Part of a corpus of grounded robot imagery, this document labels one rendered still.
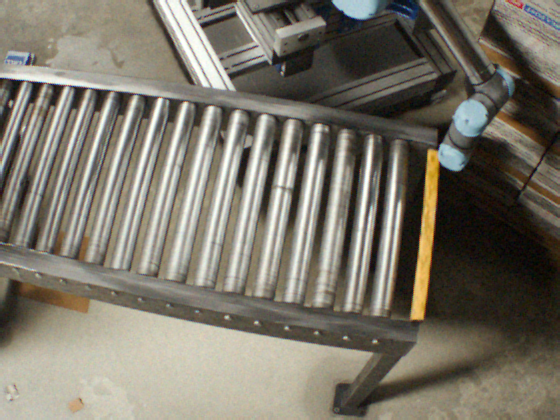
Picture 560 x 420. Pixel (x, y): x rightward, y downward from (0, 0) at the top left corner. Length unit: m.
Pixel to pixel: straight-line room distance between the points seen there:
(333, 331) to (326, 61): 1.26
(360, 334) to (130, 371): 1.00
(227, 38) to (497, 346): 1.41
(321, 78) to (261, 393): 1.05
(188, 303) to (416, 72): 1.36
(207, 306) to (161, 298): 0.10
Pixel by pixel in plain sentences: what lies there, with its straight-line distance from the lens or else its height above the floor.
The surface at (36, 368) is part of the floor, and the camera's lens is 2.62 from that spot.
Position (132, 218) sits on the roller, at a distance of 1.85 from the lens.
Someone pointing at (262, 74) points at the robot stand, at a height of 0.21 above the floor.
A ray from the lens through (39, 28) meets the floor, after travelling 3.25.
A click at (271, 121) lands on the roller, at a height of 0.80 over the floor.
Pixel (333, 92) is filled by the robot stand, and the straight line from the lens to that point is 2.71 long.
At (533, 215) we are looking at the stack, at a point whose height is 0.24.
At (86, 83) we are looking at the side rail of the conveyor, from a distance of 2.05.
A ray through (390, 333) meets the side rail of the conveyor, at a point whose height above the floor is 0.80.
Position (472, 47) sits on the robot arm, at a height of 1.07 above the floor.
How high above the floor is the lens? 2.48
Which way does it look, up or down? 65 degrees down
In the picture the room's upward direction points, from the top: 9 degrees clockwise
